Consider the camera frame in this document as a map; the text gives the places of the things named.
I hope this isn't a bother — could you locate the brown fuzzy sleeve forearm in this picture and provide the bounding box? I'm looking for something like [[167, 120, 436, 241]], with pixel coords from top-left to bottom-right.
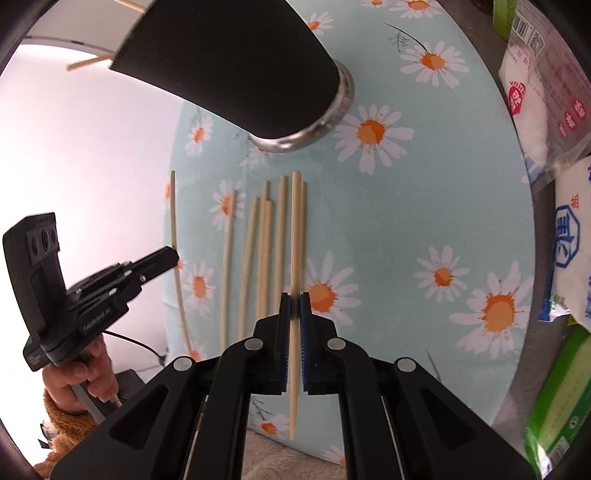
[[34, 391, 98, 479]]

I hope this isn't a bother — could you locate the person's left hand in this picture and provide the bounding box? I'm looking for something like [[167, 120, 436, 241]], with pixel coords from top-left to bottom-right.
[[42, 335, 119, 415]]

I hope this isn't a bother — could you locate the daisy print tablecloth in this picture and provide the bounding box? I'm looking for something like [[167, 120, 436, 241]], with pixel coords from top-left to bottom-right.
[[163, 0, 537, 467]]

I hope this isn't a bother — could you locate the black cylindrical utensil holder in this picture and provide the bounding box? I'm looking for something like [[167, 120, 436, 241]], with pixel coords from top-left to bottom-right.
[[111, 1, 355, 153]]

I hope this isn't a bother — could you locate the blue white salt bag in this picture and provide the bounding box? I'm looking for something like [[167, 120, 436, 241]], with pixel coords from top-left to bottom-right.
[[539, 157, 590, 329]]

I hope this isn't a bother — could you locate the green sugar bag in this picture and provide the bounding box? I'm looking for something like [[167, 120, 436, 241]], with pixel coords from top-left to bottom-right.
[[524, 326, 590, 479]]

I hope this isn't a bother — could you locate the clear red print bag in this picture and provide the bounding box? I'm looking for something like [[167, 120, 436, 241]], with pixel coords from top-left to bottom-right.
[[499, 1, 590, 188]]

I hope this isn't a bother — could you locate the black power cable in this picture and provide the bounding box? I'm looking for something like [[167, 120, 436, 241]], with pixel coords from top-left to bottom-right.
[[102, 329, 167, 365]]

